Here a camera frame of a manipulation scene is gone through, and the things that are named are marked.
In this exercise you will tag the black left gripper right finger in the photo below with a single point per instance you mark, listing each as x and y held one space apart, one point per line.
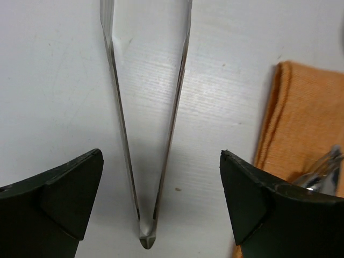
273 218

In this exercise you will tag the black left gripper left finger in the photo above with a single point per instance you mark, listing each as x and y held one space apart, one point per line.
47 215

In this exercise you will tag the silver spoon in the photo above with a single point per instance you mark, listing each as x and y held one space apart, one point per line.
311 181

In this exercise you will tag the silver table knife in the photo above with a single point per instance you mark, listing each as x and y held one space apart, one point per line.
330 181

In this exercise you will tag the silver fork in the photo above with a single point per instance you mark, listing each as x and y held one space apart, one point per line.
335 154

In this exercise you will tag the orange cloth placemat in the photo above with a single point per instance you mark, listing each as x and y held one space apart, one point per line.
303 120

